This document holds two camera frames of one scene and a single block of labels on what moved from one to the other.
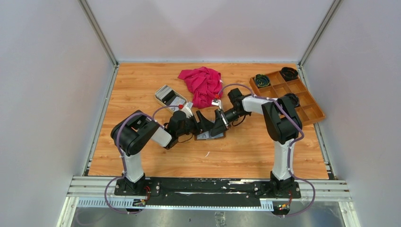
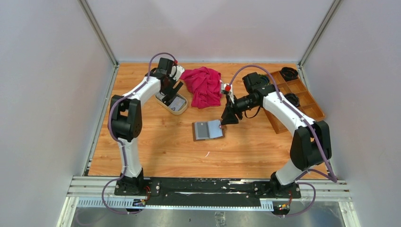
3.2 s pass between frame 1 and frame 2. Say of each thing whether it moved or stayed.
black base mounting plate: stayed
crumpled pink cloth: stayed
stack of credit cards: stayed
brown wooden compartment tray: stayed
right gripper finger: moved
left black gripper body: moved
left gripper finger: moved
